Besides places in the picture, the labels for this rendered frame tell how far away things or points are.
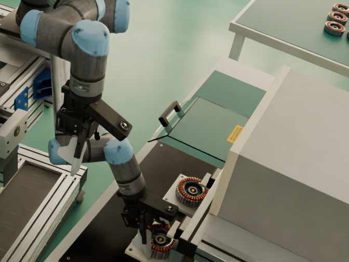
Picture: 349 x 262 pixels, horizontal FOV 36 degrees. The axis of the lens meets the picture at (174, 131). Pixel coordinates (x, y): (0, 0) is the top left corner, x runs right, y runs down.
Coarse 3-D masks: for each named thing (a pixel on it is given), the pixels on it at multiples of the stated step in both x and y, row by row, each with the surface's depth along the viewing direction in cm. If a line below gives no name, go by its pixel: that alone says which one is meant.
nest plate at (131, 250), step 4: (136, 236) 161; (152, 240) 161; (128, 248) 157; (132, 248) 158; (136, 248) 158; (128, 252) 156; (132, 252) 157; (136, 252) 157; (140, 252) 157; (132, 256) 156; (136, 256) 156; (140, 256) 156; (144, 256) 156; (140, 260) 156; (144, 260) 155; (148, 260) 155; (152, 260) 156; (156, 260) 156; (160, 260) 156; (164, 260) 156
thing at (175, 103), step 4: (172, 104) 168; (176, 104) 169; (168, 108) 166; (172, 108) 167; (176, 108) 170; (180, 108) 170; (164, 112) 165; (168, 112) 165; (160, 116) 163; (164, 116) 163; (160, 120) 163; (164, 120) 162; (164, 124) 163; (168, 124) 163
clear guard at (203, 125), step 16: (176, 112) 171; (192, 112) 166; (208, 112) 168; (224, 112) 170; (160, 128) 165; (176, 128) 159; (192, 128) 160; (208, 128) 162; (224, 128) 163; (192, 144) 155; (208, 144) 156; (224, 144) 157; (224, 160) 152
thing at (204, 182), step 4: (216, 168) 170; (220, 168) 171; (216, 172) 169; (220, 172) 169; (208, 176) 173; (212, 176) 167; (216, 176) 168; (204, 180) 171; (208, 180) 167; (212, 180) 166; (200, 184) 170; (204, 184) 170; (208, 184) 168; (212, 184) 167; (208, 188) 169
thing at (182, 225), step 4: (184, 216) 152; (188, 216) 153; (176, 220) 156; (184, 220) 151; (188, 220) 151; (176, 224) 155; (180, 224) 150; (184, 224) 150; (172, 228) 153; (176, 228) 154; (180, 228) 149; (184, 228) 149; (168, 232) 152; (172, 232) 152; (176, 232) 149; (180, 232) 149; (168, 236) 152; (172, 236) 151; (176, 236) 150; (180, 236) 149
